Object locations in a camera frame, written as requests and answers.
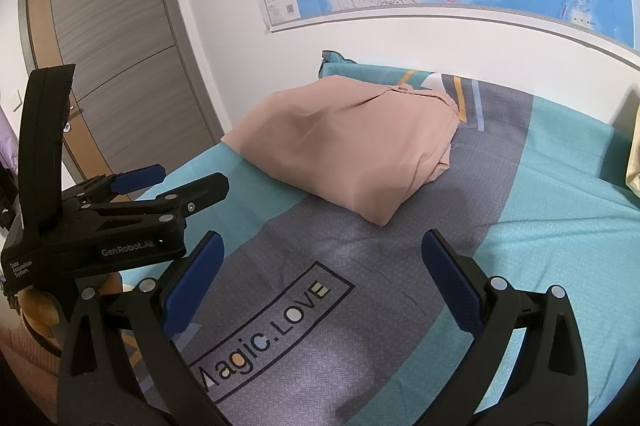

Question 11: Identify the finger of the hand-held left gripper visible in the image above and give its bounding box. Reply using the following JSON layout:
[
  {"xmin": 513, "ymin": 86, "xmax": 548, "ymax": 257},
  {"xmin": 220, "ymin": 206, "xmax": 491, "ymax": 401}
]
[
  {"xmin": 80, "ymin": 172, "xmax": 230, "ymax": 227},
  {"xmin": 62, "ymin": 164, "xmax": 167, "ymax": 204}
]

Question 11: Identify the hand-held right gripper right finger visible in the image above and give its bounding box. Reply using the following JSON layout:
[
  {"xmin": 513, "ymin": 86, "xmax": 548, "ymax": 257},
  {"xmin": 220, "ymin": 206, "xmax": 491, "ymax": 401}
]
[{"xmin": 421, "ymin": 229, "xmax": 590, "ymax": 426}]

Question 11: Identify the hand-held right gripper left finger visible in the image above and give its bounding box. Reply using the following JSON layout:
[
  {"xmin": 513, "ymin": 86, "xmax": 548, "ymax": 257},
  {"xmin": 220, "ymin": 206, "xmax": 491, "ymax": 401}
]
[{"xmin": 56, "ymin": 230, "xmax": 225, "ymax": 426}]

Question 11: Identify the pink hoodie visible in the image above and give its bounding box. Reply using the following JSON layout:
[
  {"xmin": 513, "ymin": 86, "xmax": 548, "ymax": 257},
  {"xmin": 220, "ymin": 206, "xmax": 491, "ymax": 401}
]
[{"xmin": 221, "ymin": 76, "xmax": 460, "ymax": 227}]

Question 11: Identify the person's left hand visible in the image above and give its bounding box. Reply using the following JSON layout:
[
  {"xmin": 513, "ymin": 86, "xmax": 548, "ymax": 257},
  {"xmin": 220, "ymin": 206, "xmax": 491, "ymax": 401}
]
[{"xmin": 22, "ymin": 287, "xmax": 69, "ymax": 333}]

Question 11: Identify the teal grey patterned bed sheet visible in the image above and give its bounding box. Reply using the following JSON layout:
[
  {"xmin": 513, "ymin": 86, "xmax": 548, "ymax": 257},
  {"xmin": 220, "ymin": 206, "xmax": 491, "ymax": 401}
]
[{"xmin": 117, "ymin": 50, "xmax": 640, "ymax": 426}]

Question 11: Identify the purple cloth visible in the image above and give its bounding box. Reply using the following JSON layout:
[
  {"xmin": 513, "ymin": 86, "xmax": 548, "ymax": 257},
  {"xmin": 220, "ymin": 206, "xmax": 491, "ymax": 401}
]
[{"xmin": 0, "ymin": 106, "xmax": 13, "ymax": 169}]

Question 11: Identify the person's pink knit clothing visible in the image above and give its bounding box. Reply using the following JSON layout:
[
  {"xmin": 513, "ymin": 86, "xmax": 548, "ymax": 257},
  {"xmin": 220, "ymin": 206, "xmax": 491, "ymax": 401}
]
[{"xmin": 0, "ymin": 321, "xmax": 63, "ymax": 412}]

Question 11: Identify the grey wooden door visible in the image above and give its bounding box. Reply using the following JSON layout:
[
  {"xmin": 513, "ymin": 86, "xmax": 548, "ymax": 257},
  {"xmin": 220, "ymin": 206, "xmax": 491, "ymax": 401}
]
[{"xmin": 17, "ymin": 0, "xmax": 226, "ymax": 187}]

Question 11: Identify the beige garment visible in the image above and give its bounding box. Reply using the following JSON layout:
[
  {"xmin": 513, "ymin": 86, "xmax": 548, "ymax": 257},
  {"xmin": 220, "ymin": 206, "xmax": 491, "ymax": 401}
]
[{"xmin": 625, "ymin": 96, "xmax": 640, "ymax": 194}]

